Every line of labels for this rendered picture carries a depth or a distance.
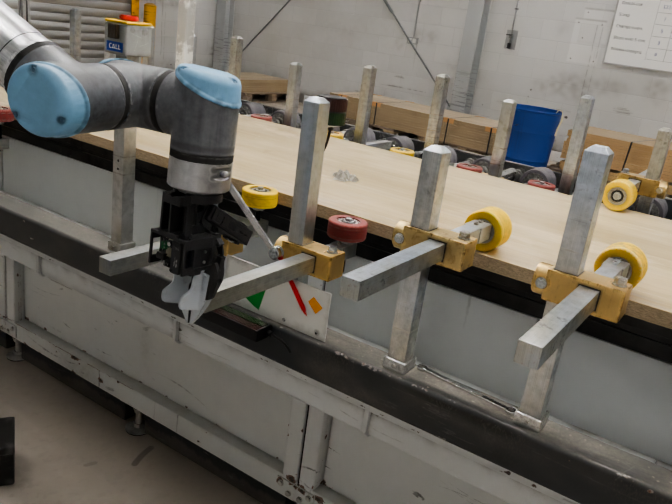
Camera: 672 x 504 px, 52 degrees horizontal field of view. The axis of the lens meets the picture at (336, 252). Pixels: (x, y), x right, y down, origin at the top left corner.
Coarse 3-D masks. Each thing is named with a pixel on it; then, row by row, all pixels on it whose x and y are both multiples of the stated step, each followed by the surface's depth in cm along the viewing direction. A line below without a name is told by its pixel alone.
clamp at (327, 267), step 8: (280, 240) 133; (288, 248) 132; (296, 248) 130; (304, 248) 129; (312, 248) 130; (320, 248) 130; (288, 256) 132; (320, 256) 128; (328, 256) 127; (336, 256) 128; (344, 256) 130; (320, 264) 128; (328, 264) 127; (336, 264) 129; (312, 272) 129; (320, 272) 128; (328, 272) 127; (336, 272) 130; (328, 280) 128
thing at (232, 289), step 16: (304, 256) 128; (352, 256) 140; (256, 272) 117; (272, 272) 118; (288, 272) 122; (304, 272) 127; (224, 288) 109; (240, 288) 112; (256, 288) 116; (224, 304) 110
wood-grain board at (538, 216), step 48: (0, 96) 224; (96, 144) 186; (144, 144) 183; (240, 144) 201; (288, 144) 210; (336, 144) 221; (288, 192) 155; (336, 192) 161; (384, 192) 167; (480, 192) 182; (528, 192) 190; (528, 240) 144; (624, 240) 154
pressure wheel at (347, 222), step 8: (336, 216) 139; (344, 216) 140; (352, 216) 141; (328, 224) 137; (336, 224) 135; (344, 224) 135; (352, 224) 135; (360, 224) 136; (328, 232) 137; (336, 232) 135; (344, 232) 134; (352, 232) 135; (360, 232) 135; (344, 240) 135; (352, 240) 135; (360, 240) 136; (344, 264) 140
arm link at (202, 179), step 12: (168, 168) 96; (180, 168) 94; (192, 168) 94; (204, 168) 94; (216, 168) 95; (228, 168) 97; (168, 180) 96; (180, 180) 95; (192, 180) 94; (204, 180) 94; (216, 180) 95; (228, 180) 98; (192, 192) 95; (204, 192) 95; (216, 192) 96
